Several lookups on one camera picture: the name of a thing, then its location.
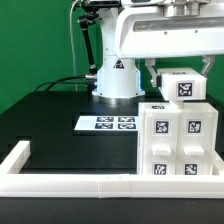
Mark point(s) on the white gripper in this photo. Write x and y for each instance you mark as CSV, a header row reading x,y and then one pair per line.
x,y
144,32

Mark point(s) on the white cabinet top block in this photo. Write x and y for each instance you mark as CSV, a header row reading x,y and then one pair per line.
x,y
181,84

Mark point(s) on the white cabinet door panel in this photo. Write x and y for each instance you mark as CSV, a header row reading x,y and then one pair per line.
x,y
195,143

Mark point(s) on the white cabinet body box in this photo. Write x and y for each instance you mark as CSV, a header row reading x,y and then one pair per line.
x,y
168,107

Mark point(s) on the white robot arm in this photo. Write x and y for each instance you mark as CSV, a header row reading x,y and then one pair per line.
x,y
127,82

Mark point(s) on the base marker tag sheet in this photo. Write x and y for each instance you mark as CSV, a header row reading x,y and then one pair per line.
x,y
107,123

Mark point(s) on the white U-shaped frame fence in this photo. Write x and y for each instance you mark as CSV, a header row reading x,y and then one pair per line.
x,y
15,184

